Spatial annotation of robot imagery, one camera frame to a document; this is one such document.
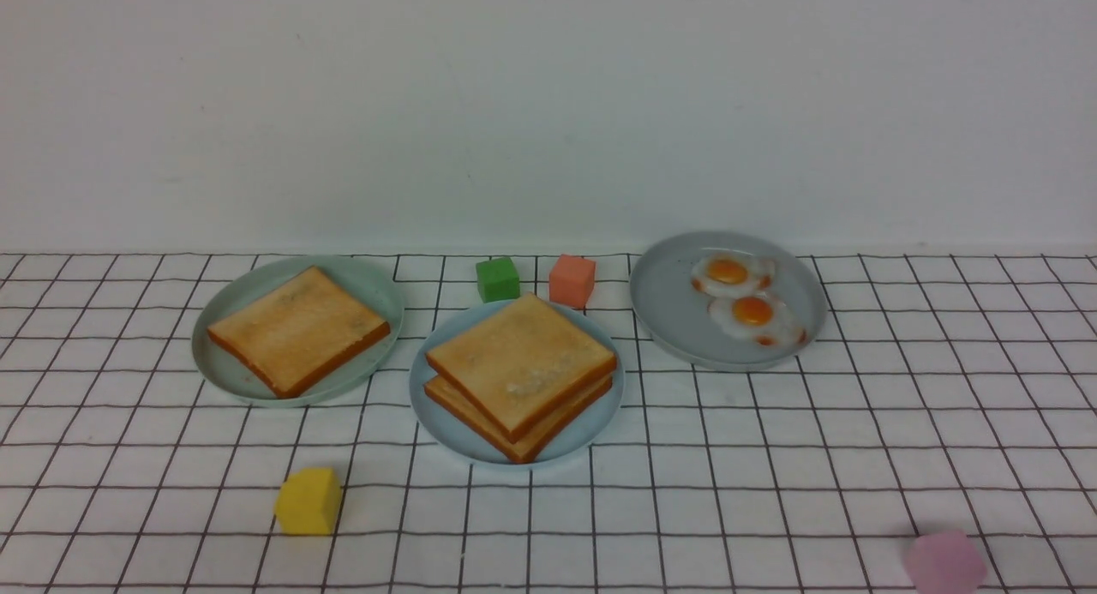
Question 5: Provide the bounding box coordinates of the toast slice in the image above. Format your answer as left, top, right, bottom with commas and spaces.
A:
207, 267, 393, 399
425, 293, 618, 441
425, 373, 614, 466

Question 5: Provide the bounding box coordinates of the orange foam cube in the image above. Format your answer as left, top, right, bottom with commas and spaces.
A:
549, 254, 596, 309

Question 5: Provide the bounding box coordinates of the green foam cube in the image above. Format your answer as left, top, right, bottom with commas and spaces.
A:
477, 255, 522, 303

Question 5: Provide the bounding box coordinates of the light blue plate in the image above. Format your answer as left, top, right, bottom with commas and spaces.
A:
409, 301, 626, 471

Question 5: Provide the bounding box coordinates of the grey plate with eggs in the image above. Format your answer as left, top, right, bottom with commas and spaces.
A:
630, 231, 828, 372

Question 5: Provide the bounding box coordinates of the rear fried egg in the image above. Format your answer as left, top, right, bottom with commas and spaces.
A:
691, 250, 778, 298

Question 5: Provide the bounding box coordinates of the fried egg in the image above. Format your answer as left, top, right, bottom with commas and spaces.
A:
691, 250, 778, 298
706, 291, 808, 349

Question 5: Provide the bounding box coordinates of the middle fried egg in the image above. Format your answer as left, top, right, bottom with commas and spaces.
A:
706, 291, 808, 349

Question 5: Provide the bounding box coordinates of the pale green plate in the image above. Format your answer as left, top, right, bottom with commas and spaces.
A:
191, 255, 406, 408

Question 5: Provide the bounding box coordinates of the yellow foam cube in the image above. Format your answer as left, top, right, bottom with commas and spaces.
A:
273, 466, 344, 537

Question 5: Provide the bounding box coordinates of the pink foam cube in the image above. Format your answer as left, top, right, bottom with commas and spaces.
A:
902, 529, 988, 593

